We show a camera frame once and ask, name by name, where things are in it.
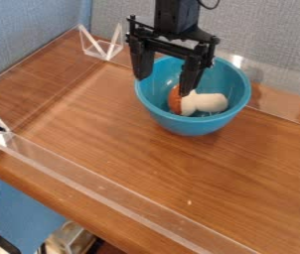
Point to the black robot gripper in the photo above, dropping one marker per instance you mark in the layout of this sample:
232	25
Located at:
172	34

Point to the blue plastic bowl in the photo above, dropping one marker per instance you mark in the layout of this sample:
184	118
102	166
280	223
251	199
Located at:
224	78

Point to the brown and white toy mushroom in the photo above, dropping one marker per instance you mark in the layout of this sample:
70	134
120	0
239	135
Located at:
207	102

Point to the clear acrylic front barrier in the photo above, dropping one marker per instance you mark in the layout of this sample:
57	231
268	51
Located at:
137	207

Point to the black object at bottom left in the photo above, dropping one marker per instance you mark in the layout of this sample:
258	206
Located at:
0	242

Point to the metal frame under table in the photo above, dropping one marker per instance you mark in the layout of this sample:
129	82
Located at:
71	239

